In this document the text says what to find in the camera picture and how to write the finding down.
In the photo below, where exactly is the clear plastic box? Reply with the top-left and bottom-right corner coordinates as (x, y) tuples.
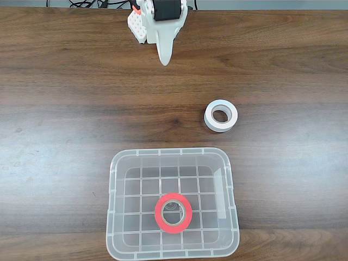
(105, 147), (240, 261)

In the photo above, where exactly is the red tape roll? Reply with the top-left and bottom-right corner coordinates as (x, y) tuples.
(154, 192), (194, 235)

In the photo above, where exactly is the white tape roll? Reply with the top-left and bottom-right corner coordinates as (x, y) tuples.
(203, 99), (239, 134)

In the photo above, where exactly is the looped black cable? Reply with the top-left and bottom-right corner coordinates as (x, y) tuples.
(68, 0), (92, 9)

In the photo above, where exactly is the black cable with plug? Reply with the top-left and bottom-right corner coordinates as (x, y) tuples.
(96, 0), (132, 9)

